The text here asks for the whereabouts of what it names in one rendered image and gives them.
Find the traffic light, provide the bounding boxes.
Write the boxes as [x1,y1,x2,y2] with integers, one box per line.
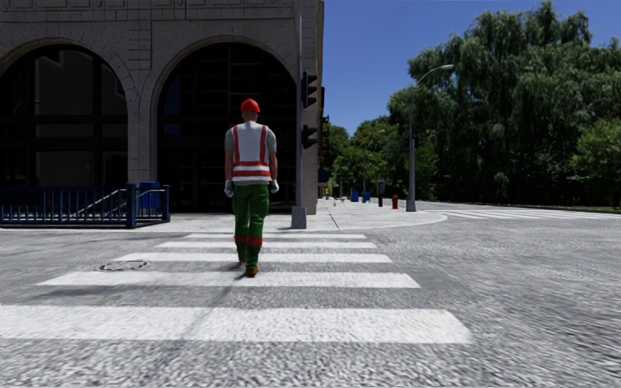
[289,0,319,230]

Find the person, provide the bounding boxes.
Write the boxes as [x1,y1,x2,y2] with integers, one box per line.
[223,98,280,278]

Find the grey street lamp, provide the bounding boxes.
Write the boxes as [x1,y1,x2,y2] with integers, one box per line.
[406,64,455,213]

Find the blue bin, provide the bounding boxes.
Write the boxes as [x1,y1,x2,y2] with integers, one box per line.
[138,181,162,210]

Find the trees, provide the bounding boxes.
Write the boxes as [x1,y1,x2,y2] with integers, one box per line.
[322,1,621,210]

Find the grey stone arched building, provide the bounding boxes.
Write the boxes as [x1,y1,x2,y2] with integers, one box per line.
[0,0,325,216]

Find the blue stairway railing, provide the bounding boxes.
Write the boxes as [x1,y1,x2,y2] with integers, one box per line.
[0,183,171,230]

